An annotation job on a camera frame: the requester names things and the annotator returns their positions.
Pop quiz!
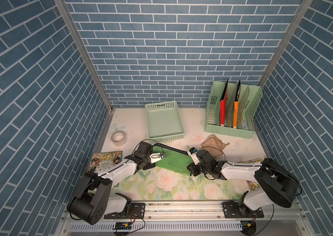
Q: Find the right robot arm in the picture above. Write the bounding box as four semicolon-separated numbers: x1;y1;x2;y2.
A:
187;147;300;210

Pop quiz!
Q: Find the electronics board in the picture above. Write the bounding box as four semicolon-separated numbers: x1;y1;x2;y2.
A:
240;221;257;236
113;222;132;232

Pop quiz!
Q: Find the left picture book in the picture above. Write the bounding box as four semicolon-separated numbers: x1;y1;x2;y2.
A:
89;151;123;173

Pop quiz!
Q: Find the green file organizer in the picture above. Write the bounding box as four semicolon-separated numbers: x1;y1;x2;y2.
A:
205;81;263;139

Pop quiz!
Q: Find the orange folder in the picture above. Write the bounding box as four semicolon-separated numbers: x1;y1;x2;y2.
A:
233;81;241;128

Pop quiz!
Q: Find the roll of clear tape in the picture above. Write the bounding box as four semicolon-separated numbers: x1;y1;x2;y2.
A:
110;131;128;147

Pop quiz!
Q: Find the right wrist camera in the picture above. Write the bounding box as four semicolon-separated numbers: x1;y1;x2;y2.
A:
188;147;200;165

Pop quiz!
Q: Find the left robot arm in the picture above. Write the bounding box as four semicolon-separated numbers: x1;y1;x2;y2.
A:
67;141;166;225

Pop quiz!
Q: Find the aluminium front rail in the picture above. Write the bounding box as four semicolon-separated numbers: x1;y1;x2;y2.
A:
56;200;314;236

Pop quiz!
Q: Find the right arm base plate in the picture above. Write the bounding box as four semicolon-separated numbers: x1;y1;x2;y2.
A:
222;201;264;218

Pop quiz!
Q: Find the green and grey dishcloth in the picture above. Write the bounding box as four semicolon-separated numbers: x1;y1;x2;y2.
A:
153;144;194;176

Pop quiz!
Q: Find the brown striped dishcloth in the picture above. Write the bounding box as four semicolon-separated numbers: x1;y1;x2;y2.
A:
201;134;230;157

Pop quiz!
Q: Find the left electronics board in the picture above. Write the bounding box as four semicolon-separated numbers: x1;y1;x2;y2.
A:
113;222;132;232

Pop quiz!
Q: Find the red folder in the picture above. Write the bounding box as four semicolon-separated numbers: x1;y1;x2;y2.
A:
220;80;228;126

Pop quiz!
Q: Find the green plastic basket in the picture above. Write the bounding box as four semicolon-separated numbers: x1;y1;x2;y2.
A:
145;100;185;143

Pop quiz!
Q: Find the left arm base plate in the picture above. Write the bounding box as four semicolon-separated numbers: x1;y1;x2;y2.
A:
103;203;146;219

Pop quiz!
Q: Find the right electronics board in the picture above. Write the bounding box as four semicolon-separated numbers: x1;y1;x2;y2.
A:
240;221;257;236

